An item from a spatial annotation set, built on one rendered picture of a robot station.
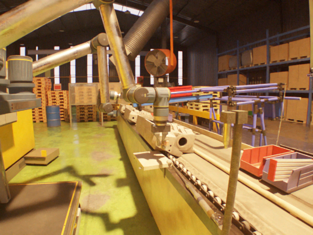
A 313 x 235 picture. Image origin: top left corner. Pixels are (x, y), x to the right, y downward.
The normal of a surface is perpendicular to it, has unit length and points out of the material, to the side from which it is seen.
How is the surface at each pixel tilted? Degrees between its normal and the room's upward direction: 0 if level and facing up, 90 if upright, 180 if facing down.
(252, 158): 88
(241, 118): 90
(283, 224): 0
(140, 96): 90
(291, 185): 92
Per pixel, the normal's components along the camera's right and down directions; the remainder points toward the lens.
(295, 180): 0.27, 0.15
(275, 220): 0.00, -0.99
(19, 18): 0.53, 0.25
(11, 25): 0.60, 0.41
